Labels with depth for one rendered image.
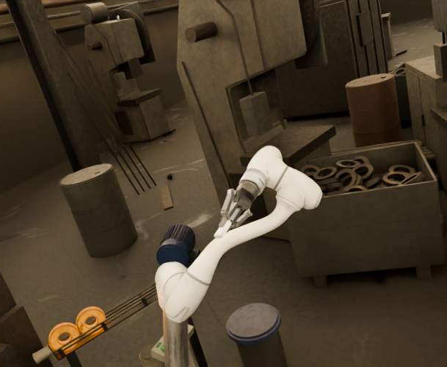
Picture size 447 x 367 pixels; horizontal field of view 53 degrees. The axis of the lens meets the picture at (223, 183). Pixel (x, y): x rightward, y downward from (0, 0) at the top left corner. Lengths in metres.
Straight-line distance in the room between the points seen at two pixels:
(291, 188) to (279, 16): 2.36
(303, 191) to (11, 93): 8.96
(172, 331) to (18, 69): 8.96
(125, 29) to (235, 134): 6.21
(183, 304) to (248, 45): 2.42
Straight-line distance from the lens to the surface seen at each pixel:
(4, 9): 9.70
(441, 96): 4.37
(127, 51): 9.81
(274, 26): 3.72
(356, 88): 5.72
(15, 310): 2.78
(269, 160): 1.65
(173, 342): 1.93
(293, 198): 1.63
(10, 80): 10.26
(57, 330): 2.62
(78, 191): 4.84
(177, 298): 1.68
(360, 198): 3.16
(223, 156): 4.21
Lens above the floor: 2.03
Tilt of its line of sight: 20 degrees down
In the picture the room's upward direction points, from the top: 16 degrees counter-clockwise
